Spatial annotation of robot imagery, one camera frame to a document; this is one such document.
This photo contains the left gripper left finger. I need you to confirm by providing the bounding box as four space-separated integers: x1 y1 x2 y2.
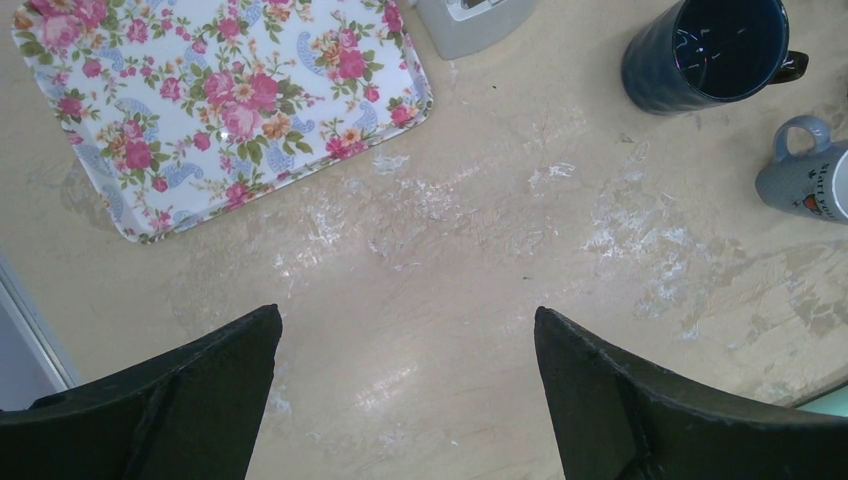
1 304 283 479

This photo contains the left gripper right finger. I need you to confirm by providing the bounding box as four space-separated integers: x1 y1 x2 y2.
534 307 847 479

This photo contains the teal cylindrical tool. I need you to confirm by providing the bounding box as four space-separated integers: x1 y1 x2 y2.
797 386 848 417

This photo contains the grey mug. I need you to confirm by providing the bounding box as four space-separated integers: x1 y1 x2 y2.
755 115 847 224

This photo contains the dark blue mug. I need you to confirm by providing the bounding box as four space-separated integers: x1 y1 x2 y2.
621 0 809 115

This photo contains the floral tray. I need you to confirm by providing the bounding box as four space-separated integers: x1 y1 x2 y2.
12 0 433 243

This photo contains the white metronome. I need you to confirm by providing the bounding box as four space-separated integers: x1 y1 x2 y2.
411 0 538 60

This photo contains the aluminium frame rail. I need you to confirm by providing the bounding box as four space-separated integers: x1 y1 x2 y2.
1 259 83 411

